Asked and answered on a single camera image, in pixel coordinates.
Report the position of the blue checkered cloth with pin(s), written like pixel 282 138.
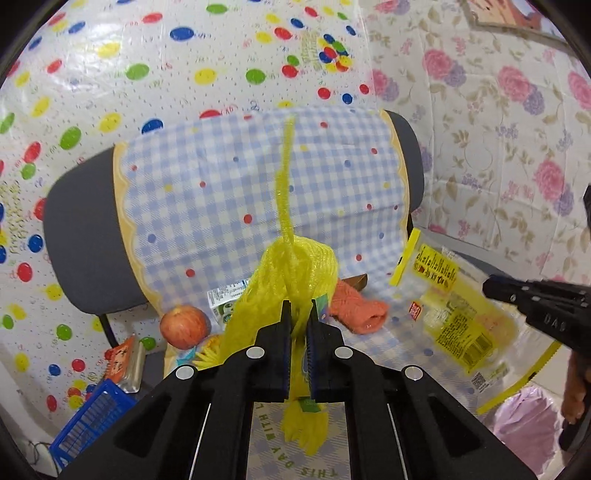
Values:
pixel 207 184

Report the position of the blue plastic basket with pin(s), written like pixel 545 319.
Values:
pixel 87 424

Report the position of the brown cardboard piece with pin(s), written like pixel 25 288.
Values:
pixel 355 281

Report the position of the person's right hand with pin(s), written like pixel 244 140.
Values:
pixel 572 387

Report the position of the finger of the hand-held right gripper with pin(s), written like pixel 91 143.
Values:
pixel 503 288

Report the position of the orange knitted cloth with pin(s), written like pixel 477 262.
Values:
pixel 360 309

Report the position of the red apple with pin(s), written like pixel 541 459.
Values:
pixel 183 325

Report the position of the yellow mesh net bag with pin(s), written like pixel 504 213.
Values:
pixel 295 258

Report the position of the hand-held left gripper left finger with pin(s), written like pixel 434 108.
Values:
pixel 287 341

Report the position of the floral printed sheet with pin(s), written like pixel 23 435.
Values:
pixel 485 138

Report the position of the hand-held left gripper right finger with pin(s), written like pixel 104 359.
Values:
pixel 312 350

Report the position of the orange snack packet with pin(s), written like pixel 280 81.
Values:
pixel 124 364

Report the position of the white milk carton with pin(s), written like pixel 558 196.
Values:
pixel 224 304

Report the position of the yellow printed wrapper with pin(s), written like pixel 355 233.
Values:
pixel 207 350

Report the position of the grey office chair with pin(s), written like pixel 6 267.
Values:
pixel 83 240

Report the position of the pink plastic bag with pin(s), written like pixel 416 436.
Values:
pixel 526 424

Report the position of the balloon printed plastic sheet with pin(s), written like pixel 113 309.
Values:
pixel 115 46

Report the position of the clear yellow printed plastic bag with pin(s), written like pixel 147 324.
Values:
pixel 461 323

